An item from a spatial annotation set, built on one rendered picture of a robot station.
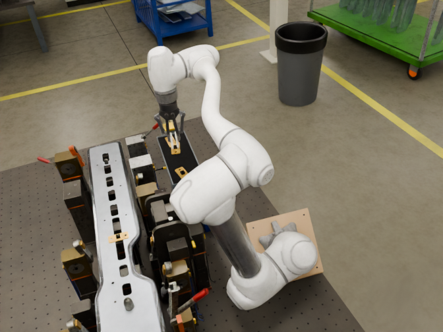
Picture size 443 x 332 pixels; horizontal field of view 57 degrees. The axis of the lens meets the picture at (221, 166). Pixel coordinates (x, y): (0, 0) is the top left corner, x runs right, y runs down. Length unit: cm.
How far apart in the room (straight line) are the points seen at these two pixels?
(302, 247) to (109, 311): 74
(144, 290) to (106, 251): 26
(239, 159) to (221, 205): 14
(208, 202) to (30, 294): 121
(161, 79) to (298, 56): 262
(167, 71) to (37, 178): 144
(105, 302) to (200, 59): 95
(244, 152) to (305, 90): 311
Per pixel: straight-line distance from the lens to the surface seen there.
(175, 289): 131
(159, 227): 152
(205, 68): 159
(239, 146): 121
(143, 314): 155
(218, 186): 116
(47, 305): 208
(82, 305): 165
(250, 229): 185
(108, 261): 172
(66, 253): 175
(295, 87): 424
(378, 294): 283
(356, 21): 572
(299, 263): 163
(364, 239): 309
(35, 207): 256
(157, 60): 156
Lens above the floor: 229
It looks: 40 degrees down
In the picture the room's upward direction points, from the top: 5 degrees counter-clockwise
